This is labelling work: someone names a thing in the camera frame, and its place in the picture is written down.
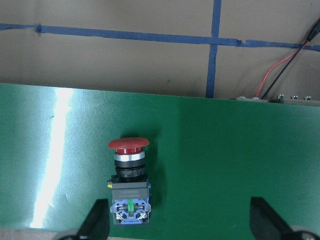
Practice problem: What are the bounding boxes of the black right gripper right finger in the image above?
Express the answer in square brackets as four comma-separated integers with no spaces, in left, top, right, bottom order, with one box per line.
[249,197,294,240]

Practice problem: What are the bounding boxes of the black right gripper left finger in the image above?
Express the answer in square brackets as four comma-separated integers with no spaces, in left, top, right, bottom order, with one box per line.
[76,198,110,240]

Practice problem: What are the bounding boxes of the red push button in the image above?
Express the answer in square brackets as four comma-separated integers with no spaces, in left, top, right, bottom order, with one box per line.
[107,137,152,226]

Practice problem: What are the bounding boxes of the green conveyor belt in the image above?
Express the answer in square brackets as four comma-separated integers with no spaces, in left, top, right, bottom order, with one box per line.
[0,84,320,240]

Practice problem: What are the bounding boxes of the red black wire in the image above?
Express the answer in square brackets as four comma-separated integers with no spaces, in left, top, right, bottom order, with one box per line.
[255,19,320,100]

